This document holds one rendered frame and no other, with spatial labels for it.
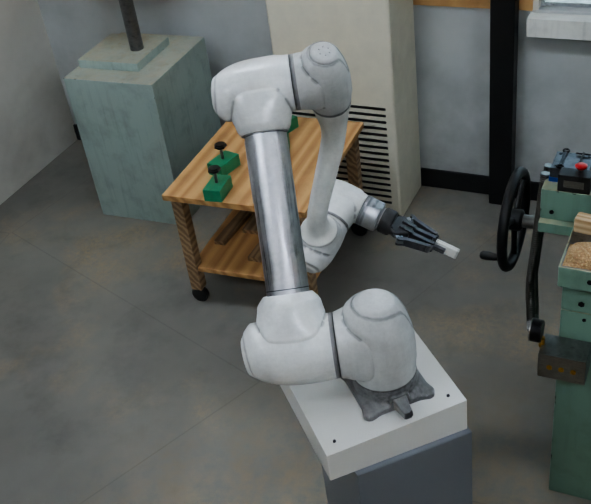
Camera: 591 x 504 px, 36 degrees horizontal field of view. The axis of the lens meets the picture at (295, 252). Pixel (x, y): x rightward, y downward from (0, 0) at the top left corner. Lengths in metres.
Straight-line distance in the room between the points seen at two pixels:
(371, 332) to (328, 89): 0.56
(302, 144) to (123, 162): 0.94
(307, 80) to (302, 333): 0.57
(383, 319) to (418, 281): 1.63
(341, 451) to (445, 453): 0.28
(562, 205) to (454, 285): 1.26
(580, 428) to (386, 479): 0.69
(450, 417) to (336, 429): 0.27
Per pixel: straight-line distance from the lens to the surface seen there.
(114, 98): 3.96
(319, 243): 2.47
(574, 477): 2.86
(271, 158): 2.09
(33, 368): 3.63
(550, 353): 2.43
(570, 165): 2.43
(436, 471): 2.29
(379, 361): 2.06
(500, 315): 3.48
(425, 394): 2.18
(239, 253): 3.60
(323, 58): 2.08
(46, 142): 4.92
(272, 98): 2.09
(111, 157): 4.15
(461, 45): 3.84
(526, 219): 2.53
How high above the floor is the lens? 2.27
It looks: 36 degrees down
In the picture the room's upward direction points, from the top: 8 degrees counter-clockwise
